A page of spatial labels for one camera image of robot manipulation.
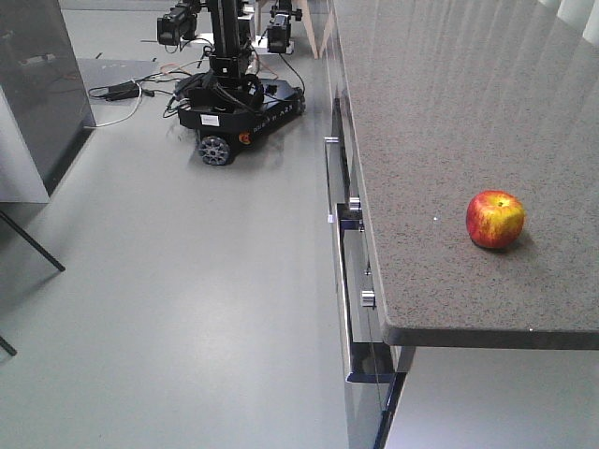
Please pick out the black tripod leg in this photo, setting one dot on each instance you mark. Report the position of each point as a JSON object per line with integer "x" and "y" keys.
{"x": 32, "y": 242}

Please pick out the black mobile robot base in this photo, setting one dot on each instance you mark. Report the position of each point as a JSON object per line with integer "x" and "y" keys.
{"x": 229, "y": 105}

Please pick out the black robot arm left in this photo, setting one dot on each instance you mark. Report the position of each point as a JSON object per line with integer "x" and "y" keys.
{"x": 178, "y": 25}

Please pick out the dark grey panel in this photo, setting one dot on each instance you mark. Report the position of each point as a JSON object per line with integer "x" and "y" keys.
{"x": 46, "y": 115}

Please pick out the red yellow apple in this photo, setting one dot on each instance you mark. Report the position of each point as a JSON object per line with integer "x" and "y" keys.
{"x": 494, "y": 219}

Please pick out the grey kitchen counter cabinet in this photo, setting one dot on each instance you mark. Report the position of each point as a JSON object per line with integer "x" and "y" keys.
{"x": 442, "y": 100}

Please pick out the black power adapter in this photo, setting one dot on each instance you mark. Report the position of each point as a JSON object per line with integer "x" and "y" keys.
{"x": 122, "y": 91}

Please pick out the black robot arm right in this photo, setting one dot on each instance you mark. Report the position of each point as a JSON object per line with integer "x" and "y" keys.
{"x": 282, "y": 14}

